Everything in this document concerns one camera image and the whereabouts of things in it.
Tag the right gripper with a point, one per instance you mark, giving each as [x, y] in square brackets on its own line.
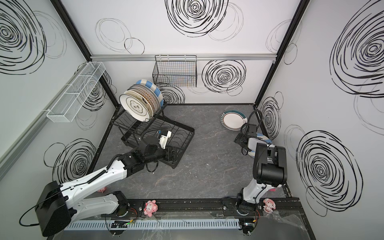
[241, 140]

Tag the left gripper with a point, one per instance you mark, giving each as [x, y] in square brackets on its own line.
[173, 152]

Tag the white plate green rim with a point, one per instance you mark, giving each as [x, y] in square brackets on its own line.
[233, 119]

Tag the black wire dish rack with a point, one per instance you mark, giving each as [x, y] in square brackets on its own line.
[132, 130]

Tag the white plate black rim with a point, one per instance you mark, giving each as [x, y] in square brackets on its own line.
[135, 107]

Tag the blue striped plate front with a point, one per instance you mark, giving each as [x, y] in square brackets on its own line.
[150, 85]

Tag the cream floral plate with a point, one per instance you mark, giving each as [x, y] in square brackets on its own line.
[144, 94]

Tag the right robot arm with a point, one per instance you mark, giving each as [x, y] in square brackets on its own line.
[269, 168]

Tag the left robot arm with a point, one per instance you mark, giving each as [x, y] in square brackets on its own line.
[61, 204]

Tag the pink plush toy left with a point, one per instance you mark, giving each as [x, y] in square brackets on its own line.
[151, 207]

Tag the pink plush toy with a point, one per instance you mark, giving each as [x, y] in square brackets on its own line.
[269, 205]
[151, 207]

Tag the pink plush toy right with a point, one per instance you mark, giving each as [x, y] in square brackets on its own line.
[269, 205]

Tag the small pink toy left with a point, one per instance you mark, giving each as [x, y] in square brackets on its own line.
[102, 190]

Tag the white slotted cable duct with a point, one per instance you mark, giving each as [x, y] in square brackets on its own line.
[192, 224]

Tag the black wire wall basket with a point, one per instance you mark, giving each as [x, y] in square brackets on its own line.
[177, 73]

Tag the aluminium wall rail back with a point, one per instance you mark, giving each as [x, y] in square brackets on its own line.
[183, 57]

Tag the aluminium wall rail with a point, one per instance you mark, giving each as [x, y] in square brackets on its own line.
[183, 57]
[13, 153]

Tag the white mesh wall shelf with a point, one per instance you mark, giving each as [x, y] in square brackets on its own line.
[83, 92]

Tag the aluminium wall rail left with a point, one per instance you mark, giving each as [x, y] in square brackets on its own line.
[13, 153]

